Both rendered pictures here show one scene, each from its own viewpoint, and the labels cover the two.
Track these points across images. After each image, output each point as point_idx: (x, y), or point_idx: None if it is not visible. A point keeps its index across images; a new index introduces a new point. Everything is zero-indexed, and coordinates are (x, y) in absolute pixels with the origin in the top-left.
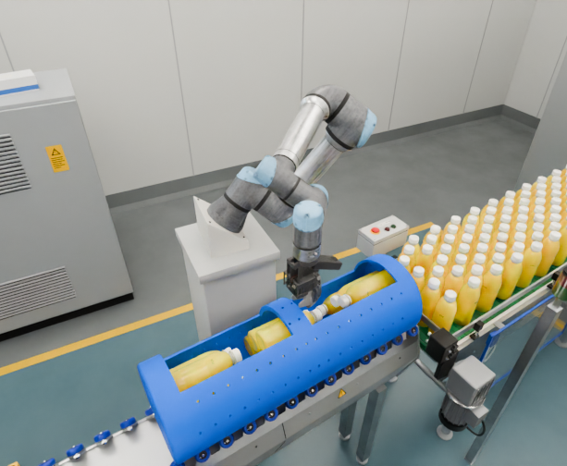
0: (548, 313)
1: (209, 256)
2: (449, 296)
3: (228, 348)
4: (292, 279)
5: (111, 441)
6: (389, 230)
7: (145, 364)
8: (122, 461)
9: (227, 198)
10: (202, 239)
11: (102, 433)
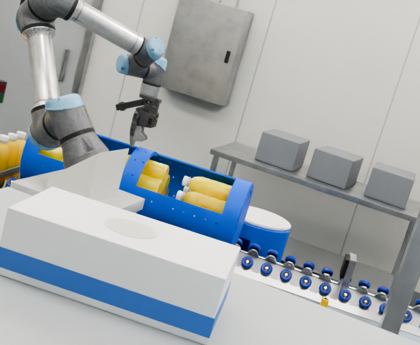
0: None
1: (116, 196)
2: (25, 133)
3: (179, 191)
4: (158, 112)
5: None
6: None
7: (244, 189)
8: (260, 268)
9: (94, 130)
10: (97, 200)
11: (267, 263)
